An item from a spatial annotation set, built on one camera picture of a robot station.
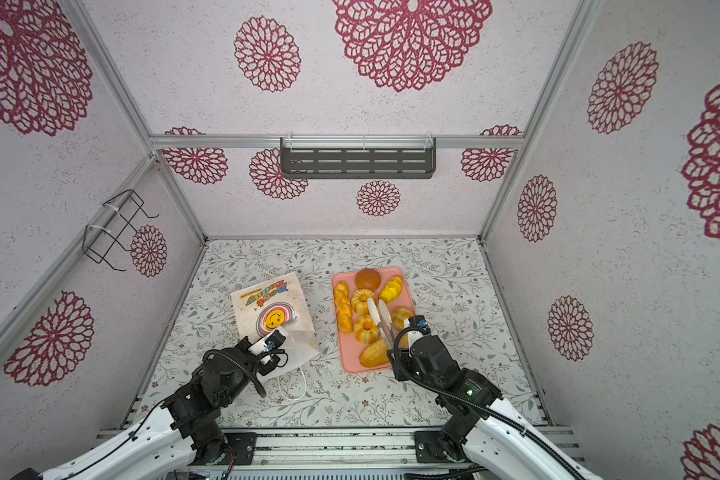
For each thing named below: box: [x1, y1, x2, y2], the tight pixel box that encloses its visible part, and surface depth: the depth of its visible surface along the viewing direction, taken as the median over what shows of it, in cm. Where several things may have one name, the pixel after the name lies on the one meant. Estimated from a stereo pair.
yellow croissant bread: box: [379, 276, 403, 303], surface depth 104 cm
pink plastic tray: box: [331, 266, 416, 374], surface depth 95 cm
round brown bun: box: [354, 268, 381, 292], surface depth 105 cm
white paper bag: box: [230, 272, 320, 381], surface depth 86 cm
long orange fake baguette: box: [359, 339, 389, 367], surface depth 88 cm
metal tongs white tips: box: [366, 298, 395, 351], surface depth 83 cm
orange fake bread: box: [334, 280, 353, 334], surface depth 99 cm
